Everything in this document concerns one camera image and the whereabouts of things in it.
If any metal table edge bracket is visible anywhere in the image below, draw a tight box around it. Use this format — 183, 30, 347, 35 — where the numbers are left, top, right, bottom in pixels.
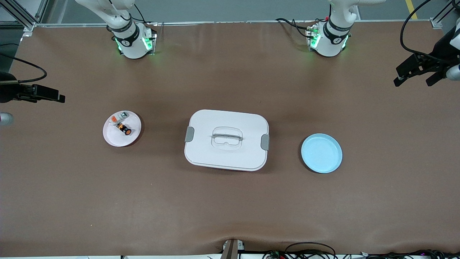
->
221, 239, 245, 259

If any orange and black push-button switch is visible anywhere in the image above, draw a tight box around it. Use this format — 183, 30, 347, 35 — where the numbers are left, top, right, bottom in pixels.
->
115, 122, 132, 137

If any white circuit breaker orange lever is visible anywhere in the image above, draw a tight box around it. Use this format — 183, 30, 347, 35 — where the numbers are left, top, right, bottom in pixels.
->
109, 112, 129, 126

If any black cable bundle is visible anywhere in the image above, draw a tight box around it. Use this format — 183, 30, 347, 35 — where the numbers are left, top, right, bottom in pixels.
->
262, 249, 460, 259

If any pink round plate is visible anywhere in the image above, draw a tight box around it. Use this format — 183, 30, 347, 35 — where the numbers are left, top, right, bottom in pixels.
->
103, 110, 142, 147

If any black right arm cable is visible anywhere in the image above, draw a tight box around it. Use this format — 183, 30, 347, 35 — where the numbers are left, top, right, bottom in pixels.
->
0, 53, 48, 85

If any aluminium frame profile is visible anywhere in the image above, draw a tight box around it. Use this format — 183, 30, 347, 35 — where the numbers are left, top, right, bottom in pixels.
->
0, 0, 49, 31
430, 0, 457, 29

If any blue round plate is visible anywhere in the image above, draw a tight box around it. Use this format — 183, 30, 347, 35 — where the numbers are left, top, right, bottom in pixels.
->
301, 133, 343, 174

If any black looped cable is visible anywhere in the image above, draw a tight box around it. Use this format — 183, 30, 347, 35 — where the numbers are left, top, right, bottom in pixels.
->
285, 242, 337, 259

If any black base cable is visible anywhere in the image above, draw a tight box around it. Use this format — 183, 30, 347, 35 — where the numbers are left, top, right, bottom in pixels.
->
275, 18, 311, 38
133, 4, 158, 26

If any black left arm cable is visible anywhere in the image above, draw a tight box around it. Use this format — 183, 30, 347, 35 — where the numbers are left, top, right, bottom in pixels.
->
399, 0, 454, 66

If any white lidded storage box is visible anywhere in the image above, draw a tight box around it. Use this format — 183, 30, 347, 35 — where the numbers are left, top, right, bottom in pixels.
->
184, 109, 270, 172

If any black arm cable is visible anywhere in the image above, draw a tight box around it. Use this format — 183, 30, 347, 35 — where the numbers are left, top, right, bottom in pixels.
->
399, 0, 454, 66
0, 53, 48, 85

